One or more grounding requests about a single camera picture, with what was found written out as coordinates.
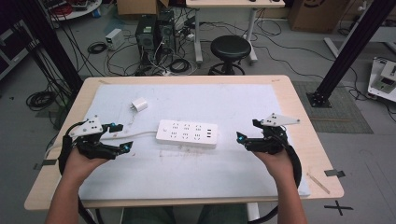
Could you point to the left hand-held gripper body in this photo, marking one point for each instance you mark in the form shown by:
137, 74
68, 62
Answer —
88, 128

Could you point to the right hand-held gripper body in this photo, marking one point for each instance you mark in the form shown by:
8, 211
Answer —
271, 140

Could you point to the person's right hand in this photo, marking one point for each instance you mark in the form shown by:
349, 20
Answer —
278, 166

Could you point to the person's left hand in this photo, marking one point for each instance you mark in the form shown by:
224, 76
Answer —
79, 166

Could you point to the white charger plug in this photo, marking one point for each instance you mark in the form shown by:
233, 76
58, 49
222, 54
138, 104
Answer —
139, 104

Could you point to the grey tape piece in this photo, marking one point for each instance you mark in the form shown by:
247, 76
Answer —
334, 173
46, 163

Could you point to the white power strip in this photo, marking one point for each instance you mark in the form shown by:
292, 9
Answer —
186, 133

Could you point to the white foam mat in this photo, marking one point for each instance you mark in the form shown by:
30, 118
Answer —
193, 174

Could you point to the thin wooden stick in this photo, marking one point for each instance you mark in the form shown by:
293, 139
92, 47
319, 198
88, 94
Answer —
318, 183

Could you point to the grey floor mat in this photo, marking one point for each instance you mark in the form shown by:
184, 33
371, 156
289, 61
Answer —
342, 115

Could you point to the black round stool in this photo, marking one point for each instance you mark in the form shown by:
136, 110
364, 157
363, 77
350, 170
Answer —
230, 48

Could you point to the white power supply box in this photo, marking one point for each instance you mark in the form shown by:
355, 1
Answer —
114, 39

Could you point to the black computer tower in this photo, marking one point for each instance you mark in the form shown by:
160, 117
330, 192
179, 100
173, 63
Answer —
166, 31
146, 39

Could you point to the black metal stand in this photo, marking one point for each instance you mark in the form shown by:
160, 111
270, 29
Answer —
49, 40
348, 53

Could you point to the round white table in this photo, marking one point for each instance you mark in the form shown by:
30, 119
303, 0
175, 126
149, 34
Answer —
77, 9

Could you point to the white desk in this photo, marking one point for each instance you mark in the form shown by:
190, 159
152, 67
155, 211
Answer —
233, 3

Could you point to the cardboard box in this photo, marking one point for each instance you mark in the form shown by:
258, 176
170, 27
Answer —
317, 14
140, 6

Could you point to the white device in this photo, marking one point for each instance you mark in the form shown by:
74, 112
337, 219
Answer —
384, 79

